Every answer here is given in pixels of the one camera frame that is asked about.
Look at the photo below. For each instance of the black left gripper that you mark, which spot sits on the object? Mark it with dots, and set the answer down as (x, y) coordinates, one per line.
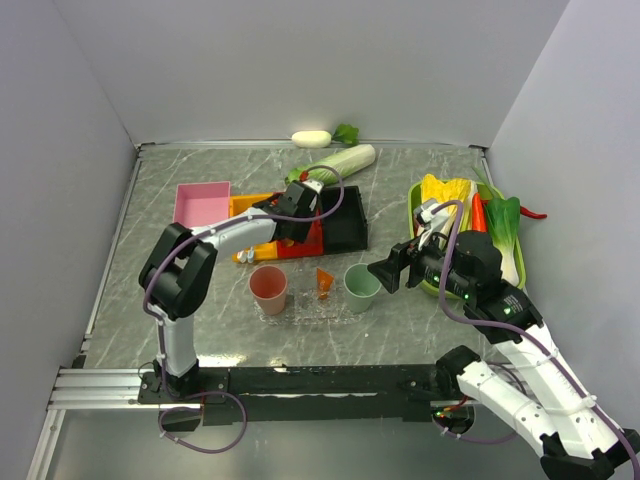
(300, 235)

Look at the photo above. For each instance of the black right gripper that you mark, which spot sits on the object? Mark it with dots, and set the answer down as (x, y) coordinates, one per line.
(402, 254)

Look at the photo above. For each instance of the mint green plastic cup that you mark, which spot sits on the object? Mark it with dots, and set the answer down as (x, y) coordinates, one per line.
(360, 287)

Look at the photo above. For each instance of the orange toothpaste tube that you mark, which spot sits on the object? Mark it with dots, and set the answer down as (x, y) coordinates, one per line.
(324, 283)

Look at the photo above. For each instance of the pink plastic cup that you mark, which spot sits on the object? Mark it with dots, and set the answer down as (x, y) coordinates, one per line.
(268, 285)

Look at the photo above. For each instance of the clear textured acrylic tray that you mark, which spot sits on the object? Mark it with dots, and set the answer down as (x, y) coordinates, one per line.
(304, 308)

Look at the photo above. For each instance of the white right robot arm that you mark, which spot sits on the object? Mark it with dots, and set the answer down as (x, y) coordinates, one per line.
(563, 424)

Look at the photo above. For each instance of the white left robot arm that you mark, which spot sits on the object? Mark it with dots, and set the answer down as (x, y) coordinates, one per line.
(178, 272)

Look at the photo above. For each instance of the lime green vegetable tray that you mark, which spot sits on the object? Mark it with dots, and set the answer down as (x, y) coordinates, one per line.
(486, 192)

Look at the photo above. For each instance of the green napa cabbage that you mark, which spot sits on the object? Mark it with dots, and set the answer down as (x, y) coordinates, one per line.
(343, 163)

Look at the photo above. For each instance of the red storage bin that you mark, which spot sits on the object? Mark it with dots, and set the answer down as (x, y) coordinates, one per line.
(312, 246)

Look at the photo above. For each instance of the black storage bin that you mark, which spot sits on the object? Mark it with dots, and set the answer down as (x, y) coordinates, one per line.
(346, 230)

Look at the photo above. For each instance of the yellow storage bin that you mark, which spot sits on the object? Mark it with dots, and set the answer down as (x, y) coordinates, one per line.
(239, 204)

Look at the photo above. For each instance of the white radish with leaves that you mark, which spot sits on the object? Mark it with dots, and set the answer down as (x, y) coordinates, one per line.
(345, 134)

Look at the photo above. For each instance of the pink drawer box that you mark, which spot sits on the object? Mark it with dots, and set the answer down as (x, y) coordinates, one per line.
(199, 204)

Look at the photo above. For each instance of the yellow napa cabbage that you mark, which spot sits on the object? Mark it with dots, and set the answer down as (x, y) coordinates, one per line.
(431, 187)

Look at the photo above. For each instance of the orange carrot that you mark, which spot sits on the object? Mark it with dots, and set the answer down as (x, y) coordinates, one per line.
(479, 222)

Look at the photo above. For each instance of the green bok choy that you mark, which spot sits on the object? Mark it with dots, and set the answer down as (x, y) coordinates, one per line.
(503, 222)

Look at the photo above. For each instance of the red chili pepper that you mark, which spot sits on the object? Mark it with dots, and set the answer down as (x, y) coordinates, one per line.
(531, 214)

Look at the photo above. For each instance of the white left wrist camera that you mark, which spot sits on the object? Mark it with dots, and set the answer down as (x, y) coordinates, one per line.
(315, 185)

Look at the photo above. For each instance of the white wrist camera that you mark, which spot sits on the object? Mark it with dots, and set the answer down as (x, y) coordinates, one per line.
(430, 217)
(315, 185)

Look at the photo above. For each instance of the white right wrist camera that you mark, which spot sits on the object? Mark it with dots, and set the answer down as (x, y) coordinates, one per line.
(430, 217)

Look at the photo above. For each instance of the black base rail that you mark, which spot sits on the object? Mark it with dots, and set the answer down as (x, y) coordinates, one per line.
(308, 393)

